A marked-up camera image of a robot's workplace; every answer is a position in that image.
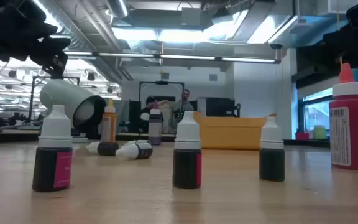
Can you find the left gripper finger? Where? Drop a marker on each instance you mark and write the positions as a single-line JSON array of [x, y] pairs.
[[23, 21], [54, 56]]

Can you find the large orange food coloring bottle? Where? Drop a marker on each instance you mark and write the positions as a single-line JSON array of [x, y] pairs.
[[112, 124]]

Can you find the large red food coloring bottle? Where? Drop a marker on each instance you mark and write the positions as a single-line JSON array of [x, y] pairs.
[[357, 137]]

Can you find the small dark white-capped bottle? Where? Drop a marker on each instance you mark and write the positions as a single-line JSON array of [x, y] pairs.
[[107, 148], [141, 151], [271, 165]]

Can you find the small bottle pink label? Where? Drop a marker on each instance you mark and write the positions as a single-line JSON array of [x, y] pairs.
[[47, 168]]

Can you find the large purple food coloring bottle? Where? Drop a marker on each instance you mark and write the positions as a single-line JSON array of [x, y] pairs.
[[155, 127]]

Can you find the small bottle red label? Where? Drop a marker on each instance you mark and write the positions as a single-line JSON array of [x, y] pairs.
[[185, 168]]

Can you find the grey cloth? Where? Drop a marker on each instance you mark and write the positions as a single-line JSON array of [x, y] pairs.
[[122, 115]]

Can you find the green container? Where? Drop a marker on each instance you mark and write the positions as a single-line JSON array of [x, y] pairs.
[[319, 133]]

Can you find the person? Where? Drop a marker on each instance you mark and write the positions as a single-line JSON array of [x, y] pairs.
[[149, 101], [185, 104]]

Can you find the red box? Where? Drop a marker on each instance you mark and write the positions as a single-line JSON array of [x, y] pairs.
[[302, 136]]

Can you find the long ceiling light fixture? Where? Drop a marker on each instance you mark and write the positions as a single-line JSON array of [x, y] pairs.
[[185, 57]]

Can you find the black monitor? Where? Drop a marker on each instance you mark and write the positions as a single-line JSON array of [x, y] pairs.
[[219, 107]]

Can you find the silver round ventilation duct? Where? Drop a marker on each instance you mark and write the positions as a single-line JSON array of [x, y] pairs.
[[117, 7]]

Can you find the black aluminium table frame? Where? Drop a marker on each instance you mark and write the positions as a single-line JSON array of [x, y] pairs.
[[11, 138]]

